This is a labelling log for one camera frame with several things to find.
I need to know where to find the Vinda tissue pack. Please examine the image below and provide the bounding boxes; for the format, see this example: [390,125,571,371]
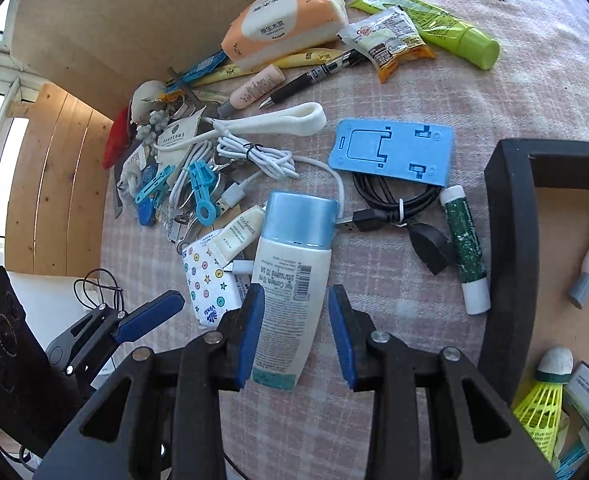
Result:
[180,229,250,330]

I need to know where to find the large cream lotion bottle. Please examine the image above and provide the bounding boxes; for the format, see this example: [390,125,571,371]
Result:
[251,191,340,390]

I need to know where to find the yellow plastic shuttlecock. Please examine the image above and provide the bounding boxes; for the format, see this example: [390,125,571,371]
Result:
[513,346,574,462]

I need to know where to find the white USB cable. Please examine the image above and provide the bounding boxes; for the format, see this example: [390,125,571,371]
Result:
[215,131,301,181]

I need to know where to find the white massage roller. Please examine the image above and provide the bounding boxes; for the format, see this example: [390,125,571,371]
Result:
[136,101,329,154]

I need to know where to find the teal clothespin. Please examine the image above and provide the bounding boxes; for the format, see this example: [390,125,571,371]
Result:
[135,165,175,204]
[556,441,589,480]

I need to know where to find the green Mentholatum lip balm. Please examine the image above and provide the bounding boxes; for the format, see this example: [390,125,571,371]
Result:
[439,185,491,315]

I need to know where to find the small white cream tube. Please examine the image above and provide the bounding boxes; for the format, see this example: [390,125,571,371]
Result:
[208,205,265,268]

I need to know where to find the teal clothespin in pile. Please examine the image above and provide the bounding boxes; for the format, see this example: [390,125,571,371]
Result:
[135,165,175,204]

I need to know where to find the red cloth pouch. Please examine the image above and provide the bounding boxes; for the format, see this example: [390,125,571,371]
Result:
[102,107,131,170]

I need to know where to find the blue phone stand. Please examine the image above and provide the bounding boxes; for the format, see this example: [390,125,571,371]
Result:
[328,118,455,188]

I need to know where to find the black storage tray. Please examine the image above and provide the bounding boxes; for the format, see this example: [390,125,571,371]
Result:
[479,138,589,403]

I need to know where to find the white shower cap sachet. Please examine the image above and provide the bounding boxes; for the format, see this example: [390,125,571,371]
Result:
[154,108,204,168]

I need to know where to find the yellow pen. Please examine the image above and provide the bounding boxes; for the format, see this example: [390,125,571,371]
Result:
[190,48,343,88]

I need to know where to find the black pen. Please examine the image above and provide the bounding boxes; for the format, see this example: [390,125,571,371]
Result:
[259,50,367,110]

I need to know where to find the snack sachet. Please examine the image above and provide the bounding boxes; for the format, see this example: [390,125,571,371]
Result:
[337,6,435,84]

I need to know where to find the green tube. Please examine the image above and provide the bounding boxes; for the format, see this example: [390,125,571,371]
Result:
[349,0,500,70]

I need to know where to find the orange tissue pack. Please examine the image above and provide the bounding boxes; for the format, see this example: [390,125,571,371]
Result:
[221,0,349,70]

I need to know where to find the black coiled cable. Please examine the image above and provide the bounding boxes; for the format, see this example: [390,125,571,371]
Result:
[335,171,458,276]

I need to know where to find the white charging cable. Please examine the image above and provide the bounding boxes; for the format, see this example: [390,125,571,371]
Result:
[166,138,216,212]

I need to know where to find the blue ring clothespin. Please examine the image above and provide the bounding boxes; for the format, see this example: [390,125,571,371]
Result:
[188,160,217,226]

